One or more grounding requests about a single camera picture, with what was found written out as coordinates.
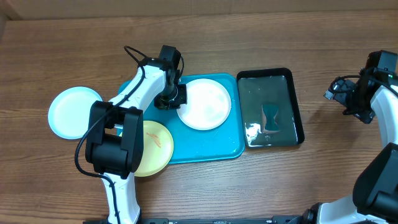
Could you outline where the white plate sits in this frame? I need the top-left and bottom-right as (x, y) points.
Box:
(177, 78), (231, 131)

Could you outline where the yellow plate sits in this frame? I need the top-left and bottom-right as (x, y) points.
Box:
(134, 121), (174, 177)

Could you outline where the green dish sponge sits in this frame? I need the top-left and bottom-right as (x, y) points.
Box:
(262, 104), (279, 133)

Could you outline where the light blue plate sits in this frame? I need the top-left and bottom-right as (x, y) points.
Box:
(48, 86), (102, 139)

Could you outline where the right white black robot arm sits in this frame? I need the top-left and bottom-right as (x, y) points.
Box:
(290, 75), (397, 223)

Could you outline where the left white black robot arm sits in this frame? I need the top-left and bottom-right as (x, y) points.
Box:
(77, 56), (187, 223)

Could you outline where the blue plastic tray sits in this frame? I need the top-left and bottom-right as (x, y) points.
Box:
(144, 73), (245, 164)

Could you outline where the black water tray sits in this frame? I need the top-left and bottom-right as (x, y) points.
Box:
(236, 68), (305, 149)

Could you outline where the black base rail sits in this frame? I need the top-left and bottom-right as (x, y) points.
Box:
(83, 215), (359, 224)

